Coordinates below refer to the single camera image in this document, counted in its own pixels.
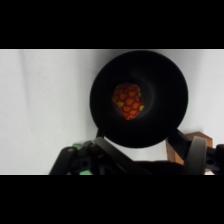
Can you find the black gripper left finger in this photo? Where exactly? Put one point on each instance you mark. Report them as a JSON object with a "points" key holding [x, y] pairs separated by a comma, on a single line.
{"points": [[110, 151]]}

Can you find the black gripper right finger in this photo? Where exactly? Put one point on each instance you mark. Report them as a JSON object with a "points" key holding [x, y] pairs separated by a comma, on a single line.
{"points": [[196, 156]]}

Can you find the red ball with orange pattern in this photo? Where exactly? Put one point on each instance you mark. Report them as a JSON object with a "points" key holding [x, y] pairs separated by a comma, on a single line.
{"points": [[128, 101]]}

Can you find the black bowl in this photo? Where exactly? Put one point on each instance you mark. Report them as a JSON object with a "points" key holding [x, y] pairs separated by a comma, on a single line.
{"points": [[163, 76]]}

